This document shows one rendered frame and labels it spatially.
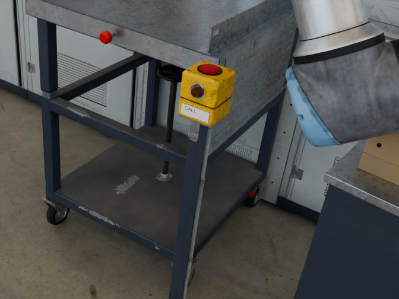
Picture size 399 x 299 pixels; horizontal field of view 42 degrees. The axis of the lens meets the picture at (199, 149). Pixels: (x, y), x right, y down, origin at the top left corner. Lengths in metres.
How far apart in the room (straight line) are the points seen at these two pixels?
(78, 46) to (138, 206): 0.92
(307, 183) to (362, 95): 1.24
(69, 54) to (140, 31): 1.17
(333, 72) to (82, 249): 1.27
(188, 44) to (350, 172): 0.50
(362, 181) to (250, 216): 1.09
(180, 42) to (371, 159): 0.54
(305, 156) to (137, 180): 0.64
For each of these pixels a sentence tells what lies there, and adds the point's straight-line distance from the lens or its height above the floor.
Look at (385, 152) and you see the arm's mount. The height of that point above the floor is 0.80.
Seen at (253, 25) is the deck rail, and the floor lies 0.86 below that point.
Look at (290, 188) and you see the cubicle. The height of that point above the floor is 0.12.
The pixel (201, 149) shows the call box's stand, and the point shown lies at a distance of 1.08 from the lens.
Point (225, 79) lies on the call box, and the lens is 1.00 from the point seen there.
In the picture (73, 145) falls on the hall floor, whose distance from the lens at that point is 2.43.
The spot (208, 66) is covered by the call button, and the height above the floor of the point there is 0.91.
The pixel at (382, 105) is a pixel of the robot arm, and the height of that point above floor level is 0.97.
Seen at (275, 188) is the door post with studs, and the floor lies 0.08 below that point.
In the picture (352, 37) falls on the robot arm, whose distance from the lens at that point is 0.84.
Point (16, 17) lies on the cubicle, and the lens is 2.68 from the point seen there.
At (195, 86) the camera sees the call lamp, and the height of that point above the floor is 0.88.
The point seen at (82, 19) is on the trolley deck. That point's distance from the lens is 1.44.
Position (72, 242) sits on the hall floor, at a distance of 1.91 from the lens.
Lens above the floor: 1.30
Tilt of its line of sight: 32 degrees down
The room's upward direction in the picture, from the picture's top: 8 degrees clockwise
